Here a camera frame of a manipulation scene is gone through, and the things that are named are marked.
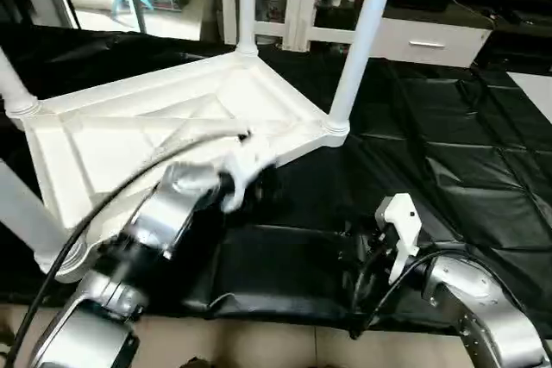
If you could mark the white plastic table top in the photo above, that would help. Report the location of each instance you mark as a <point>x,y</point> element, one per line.
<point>129,118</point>

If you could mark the white plastic table leg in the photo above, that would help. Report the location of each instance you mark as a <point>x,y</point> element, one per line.
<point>26,213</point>
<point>362,40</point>
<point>13,88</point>
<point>247,6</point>

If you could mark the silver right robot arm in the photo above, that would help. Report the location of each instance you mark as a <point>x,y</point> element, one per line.
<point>483,308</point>

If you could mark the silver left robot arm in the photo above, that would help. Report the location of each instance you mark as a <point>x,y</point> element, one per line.
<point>164,213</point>

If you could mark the black work mat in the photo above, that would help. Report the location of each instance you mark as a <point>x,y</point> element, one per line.
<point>448,178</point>

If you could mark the white drawer unit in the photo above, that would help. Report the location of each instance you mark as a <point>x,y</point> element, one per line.
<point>431,42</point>

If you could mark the white flat board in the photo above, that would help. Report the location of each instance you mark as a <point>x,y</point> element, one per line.
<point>536,92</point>

